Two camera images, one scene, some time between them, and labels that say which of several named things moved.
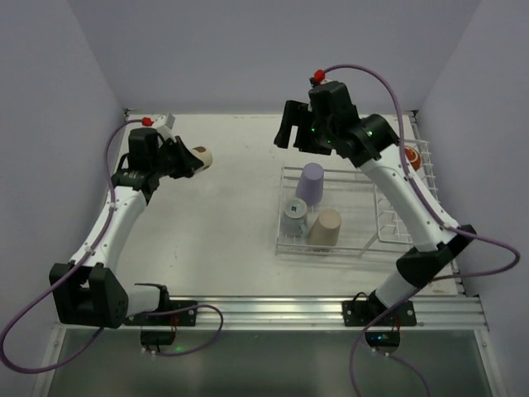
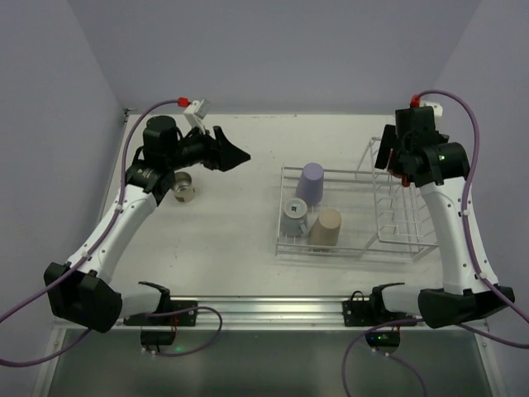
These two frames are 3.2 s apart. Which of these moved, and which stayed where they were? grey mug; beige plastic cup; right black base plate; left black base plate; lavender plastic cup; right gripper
Moved: right gripper
Stayed: right black base plate; grey mug; beige plastic cup; left black base plate; lavender plastic cup
